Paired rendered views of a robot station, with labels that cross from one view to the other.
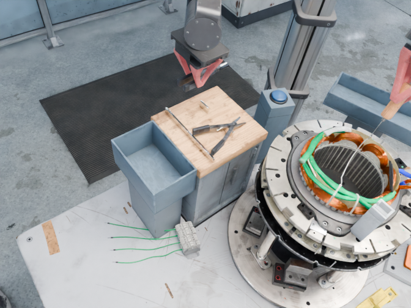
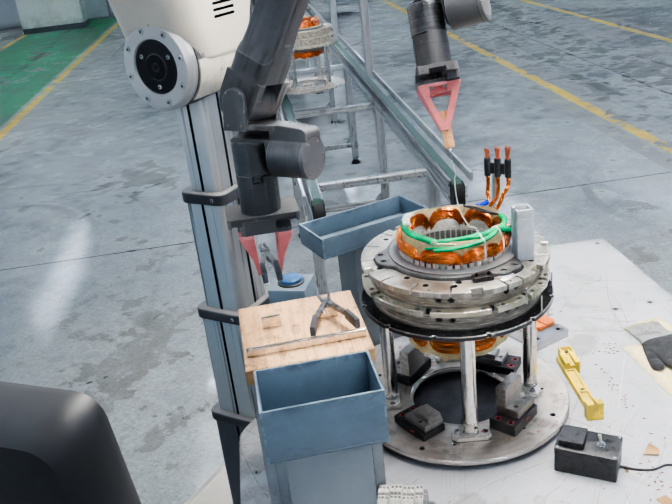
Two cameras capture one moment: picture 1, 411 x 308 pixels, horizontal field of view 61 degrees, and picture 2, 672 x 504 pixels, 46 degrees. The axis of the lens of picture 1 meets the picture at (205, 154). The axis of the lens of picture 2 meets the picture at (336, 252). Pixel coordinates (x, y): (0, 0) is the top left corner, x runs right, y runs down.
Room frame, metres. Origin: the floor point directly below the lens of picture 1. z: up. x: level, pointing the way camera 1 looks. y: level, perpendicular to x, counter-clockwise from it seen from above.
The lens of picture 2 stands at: (-0.17, 0.80, 1.65)
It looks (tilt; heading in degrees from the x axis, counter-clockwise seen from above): 24 degrees down; 308
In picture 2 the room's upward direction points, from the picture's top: 7 degrees counter-clockwise
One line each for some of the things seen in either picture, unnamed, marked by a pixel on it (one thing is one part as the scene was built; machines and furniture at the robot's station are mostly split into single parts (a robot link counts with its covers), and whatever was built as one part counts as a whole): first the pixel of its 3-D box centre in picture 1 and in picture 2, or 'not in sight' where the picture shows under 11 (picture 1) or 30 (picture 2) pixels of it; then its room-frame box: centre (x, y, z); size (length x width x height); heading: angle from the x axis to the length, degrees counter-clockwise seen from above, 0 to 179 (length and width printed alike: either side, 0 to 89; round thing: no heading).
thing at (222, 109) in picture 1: (208, 128); (303, 334); (0.55, 0.00, 1.05); 0.20 x 0.19 x 0.02; 135
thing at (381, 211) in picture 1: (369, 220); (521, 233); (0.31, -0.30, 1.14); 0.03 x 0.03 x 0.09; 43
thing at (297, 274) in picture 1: (298, 272); (514, 395); (0.31, -0.26, 0.85); 0.06 x 0.04 x 0.05; 85
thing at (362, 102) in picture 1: (355, 136); (369, 277); (0.72, -0.43, 0.92); 0.25 x 0.11 x 0.28; 63
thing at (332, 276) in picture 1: (347, 264); (529, 339); (0.33, -0.36, 0.91); 0.02 x 0.02 x 0.21
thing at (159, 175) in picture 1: (155, 189); (327, 463); (0.44, 0.11, 0.92); 0.17 x 0.11 x 0.28; 45
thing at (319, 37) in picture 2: not in sight; (305, 57); (2.47, -2.49, 0.94); 0.39 x 0.39 x 0.30
